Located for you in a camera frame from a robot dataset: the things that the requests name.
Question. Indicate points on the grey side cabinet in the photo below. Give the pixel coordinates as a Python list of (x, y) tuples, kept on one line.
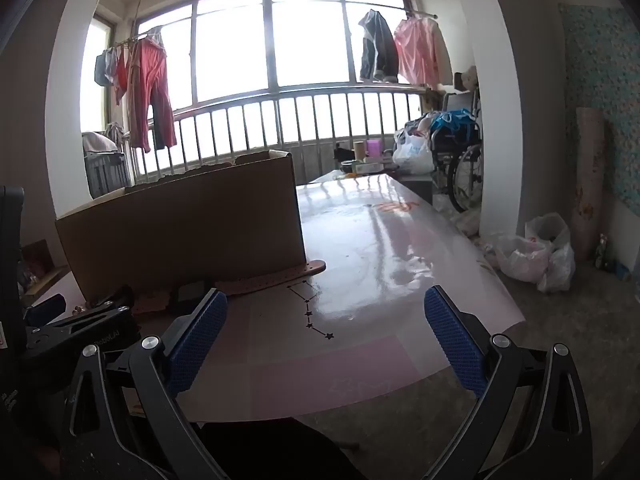
[(417, 190)]

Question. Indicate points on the metal balcony railing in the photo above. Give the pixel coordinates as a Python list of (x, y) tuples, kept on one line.
[(300, 91)]

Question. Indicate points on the pink hanging jacket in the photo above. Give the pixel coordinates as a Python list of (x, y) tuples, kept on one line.
[(422, 50)]

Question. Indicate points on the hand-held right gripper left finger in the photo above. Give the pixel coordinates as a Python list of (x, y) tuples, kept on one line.
[(197, 345)]

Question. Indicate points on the white plastic bag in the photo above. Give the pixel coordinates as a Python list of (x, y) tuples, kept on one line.
[(545, 255), (412, 152)]

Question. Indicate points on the white bedding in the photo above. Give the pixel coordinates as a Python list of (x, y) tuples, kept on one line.
[(97, 142)]

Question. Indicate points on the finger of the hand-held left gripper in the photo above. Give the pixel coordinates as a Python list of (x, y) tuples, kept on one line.
[(85, 319), (45, 311)]

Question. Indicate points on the purple box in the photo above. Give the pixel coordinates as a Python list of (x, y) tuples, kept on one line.
[(374, 147)]

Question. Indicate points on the floral rolled mat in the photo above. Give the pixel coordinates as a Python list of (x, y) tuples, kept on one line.
[(589, 185)]

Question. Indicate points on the large cardboard box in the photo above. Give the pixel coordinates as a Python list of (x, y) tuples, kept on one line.
[(190, 225)]

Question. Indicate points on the pink printed table cover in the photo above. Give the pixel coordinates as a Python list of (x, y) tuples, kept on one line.
[(375, 270)]

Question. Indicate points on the beige hat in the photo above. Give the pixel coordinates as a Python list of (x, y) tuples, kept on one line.
[(467, 80)]

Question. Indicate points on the dark hanging jacket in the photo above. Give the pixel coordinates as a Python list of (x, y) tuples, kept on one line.
[(377, 45)]

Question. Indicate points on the blue bag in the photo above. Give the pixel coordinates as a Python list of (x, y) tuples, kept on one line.
[(452, 121)]

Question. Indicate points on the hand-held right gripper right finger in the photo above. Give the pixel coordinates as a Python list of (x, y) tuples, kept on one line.
[(452, 340)]

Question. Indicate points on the red hanging trousers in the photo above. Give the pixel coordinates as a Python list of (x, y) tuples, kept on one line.
[(150, 90)]

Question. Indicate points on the brown paper tube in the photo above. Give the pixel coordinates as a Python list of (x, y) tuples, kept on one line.
[(359, 151)]

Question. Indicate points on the floral wall cloth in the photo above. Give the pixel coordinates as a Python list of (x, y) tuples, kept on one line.
[(605, 85)]

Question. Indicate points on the black-faced wristwatch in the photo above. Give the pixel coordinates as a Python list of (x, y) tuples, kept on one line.
[(280, 275)]

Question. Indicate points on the small red hanging garment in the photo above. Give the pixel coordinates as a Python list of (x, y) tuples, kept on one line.
[(122, 75)]

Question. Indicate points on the dark blue hanging garment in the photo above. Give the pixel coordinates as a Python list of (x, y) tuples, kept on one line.
[(105, 70)]

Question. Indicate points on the green can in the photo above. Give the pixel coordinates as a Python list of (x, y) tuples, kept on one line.
[(605, 255)]

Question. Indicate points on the dark grey cabinet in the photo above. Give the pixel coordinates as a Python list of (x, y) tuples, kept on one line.
[(107, 175)]

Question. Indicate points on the wheelchair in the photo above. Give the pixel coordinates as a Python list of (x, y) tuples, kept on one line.
[(457, 105)]

